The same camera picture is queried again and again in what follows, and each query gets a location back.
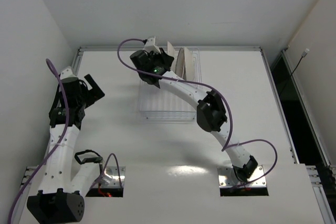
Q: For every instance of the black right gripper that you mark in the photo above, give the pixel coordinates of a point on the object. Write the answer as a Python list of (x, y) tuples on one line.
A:
[(165, 57)]

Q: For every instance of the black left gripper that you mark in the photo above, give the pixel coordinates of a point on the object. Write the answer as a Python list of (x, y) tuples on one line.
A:
[(92, 93)]

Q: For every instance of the orange rimmed flower plate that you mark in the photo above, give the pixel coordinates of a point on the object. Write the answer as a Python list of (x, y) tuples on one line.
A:
[(189, 65)]

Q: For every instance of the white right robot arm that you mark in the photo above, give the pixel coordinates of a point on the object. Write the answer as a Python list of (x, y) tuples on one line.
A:
[(212, 113)]

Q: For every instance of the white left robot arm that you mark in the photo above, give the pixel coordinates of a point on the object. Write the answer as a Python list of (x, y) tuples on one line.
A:
[(67, 178)]

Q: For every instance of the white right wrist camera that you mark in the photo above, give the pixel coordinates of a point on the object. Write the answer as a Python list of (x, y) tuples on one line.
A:
[(150, 46)]

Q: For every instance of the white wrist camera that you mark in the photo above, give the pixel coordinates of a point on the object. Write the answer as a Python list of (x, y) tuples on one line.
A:
[(150, 46), (67, 73)]

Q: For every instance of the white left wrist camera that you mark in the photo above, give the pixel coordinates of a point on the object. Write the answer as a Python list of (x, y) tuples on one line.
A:
[(67, 73)]

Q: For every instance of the white wire dish rack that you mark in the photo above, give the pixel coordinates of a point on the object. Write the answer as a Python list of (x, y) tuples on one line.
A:
[(155, 104)]

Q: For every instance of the aluminium table frame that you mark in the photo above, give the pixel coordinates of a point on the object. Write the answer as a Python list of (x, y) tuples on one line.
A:
[(171, 165)]

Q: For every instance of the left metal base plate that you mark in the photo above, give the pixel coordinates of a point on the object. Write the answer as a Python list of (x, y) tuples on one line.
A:
[(112, 179)]

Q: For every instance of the metal base plate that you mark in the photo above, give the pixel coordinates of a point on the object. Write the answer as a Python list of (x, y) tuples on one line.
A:
[(228, 179), (112, 179)]

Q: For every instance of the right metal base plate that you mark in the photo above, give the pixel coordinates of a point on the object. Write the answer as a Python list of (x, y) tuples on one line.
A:
[(228, 179)]

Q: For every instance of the black wall cable white plug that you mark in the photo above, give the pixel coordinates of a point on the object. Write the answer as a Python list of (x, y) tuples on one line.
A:
[(303, 55)]

